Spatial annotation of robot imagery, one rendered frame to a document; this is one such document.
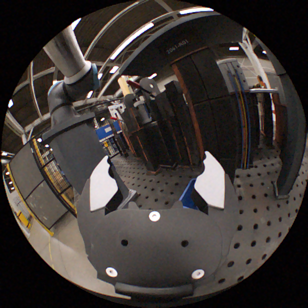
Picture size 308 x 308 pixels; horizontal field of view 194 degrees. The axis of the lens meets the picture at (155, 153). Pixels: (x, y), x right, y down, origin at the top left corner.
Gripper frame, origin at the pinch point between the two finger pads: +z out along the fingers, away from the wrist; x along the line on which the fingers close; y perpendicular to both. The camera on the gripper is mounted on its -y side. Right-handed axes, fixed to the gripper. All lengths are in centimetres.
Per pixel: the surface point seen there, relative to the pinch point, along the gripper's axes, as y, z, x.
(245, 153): 8.5, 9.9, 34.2
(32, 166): 35, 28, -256
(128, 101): -8.8, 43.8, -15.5
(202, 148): 4.2, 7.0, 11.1
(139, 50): -20.3, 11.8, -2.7
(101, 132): 18, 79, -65
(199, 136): 1.2, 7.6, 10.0
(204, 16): -25.8, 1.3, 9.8
